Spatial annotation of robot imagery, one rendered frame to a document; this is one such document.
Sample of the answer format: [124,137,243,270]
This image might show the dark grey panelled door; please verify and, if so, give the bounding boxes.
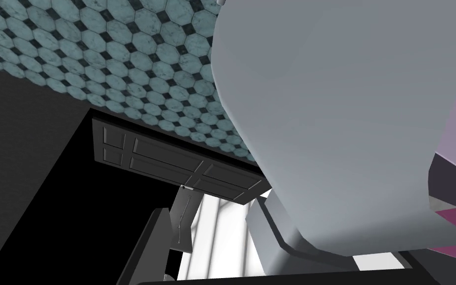
[91,116,273,206]

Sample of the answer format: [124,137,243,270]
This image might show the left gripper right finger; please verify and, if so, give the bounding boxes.
[245,189,413,277]

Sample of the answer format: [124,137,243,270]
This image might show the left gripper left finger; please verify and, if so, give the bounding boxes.
[116,185,204,285]

